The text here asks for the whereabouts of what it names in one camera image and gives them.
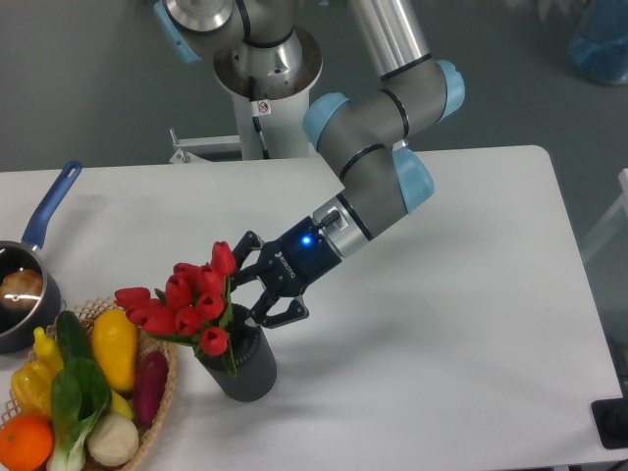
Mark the woven wicker basket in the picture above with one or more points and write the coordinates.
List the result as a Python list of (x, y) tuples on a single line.
[(147, 435)]

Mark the yellow bell pepper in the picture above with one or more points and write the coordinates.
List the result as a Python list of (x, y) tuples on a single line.
[(31, 386)]

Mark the yellow squash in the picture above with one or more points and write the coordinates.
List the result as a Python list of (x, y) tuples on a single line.
[(114, 346)]

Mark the orange fruit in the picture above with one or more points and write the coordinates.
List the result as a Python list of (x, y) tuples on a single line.
[(26, 442)]

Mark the green bok choy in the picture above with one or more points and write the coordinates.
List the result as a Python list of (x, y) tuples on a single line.
[(80, 395)]

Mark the white frame at right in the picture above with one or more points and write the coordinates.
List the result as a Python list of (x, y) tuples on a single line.
[(607, 225)]

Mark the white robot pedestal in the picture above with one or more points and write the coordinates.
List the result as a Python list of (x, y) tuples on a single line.
[(270, 93)]

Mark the brown bread bun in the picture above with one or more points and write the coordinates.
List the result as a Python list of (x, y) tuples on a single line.
[(21, 290)]

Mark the purple eggplant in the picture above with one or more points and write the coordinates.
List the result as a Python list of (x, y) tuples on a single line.
[(150, 384)]

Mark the red tulip bouquet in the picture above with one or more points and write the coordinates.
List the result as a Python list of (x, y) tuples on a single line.
[(194, 308)]

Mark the blue translucent container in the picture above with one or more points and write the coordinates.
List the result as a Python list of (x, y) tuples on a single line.
[(598, 48)]

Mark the blue handled saucepan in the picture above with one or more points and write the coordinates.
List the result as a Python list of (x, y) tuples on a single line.
[(17, 326)]

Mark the black device at edge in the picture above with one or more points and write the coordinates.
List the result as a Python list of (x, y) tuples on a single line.
[(611, 420)]

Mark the dark grey ribbed vase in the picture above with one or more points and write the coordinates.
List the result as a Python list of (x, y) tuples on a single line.
[(255, 364)]

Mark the beige round mushroom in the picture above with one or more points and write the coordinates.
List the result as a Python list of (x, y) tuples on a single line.
[(114, 440)]

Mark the small yellow fruit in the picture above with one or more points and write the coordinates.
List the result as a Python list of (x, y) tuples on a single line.
[(120, 405)]

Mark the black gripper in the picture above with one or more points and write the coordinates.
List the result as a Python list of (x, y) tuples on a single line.
[(299, 260)]

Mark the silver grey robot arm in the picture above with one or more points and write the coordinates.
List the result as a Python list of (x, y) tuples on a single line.
[(362, 143)]

